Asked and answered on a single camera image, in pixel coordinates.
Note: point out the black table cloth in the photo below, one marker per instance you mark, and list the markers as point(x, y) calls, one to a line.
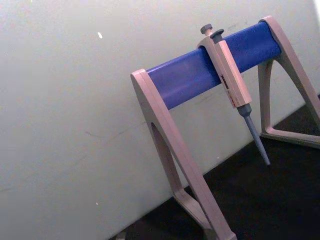
point(262, 200)

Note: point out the grey stand with blue bar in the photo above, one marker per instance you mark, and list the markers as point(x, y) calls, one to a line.
point(185, 75)

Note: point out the beige pipette with grey tip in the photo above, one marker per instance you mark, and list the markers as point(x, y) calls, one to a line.
point(231, 72)

